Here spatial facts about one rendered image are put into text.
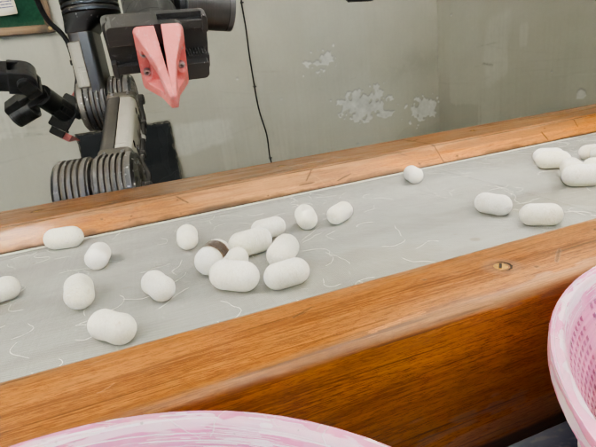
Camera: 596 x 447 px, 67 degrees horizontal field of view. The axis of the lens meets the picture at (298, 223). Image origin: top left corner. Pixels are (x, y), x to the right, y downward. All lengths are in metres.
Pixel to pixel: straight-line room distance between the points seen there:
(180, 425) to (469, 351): 0.14
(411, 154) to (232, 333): 0.46
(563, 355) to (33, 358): 0.27
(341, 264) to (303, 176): 0.25
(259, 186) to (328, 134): 2.13
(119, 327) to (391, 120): 2.66
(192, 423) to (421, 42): 2.88
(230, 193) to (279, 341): 0.35
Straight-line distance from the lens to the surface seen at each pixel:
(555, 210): 0.40
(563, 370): 0.18
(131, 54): 0.53
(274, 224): 0.40
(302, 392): 0.20
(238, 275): 0.30
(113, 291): 0.37
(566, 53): 2.39
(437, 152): 0.65
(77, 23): 1.03
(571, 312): 0.23
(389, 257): 0.34
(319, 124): 2.64
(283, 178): 0.56
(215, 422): 0.17
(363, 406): 0.22
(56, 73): 2.44
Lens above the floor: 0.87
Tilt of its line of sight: 18 degrees down
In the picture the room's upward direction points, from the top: 7 degrees counter-clockwise
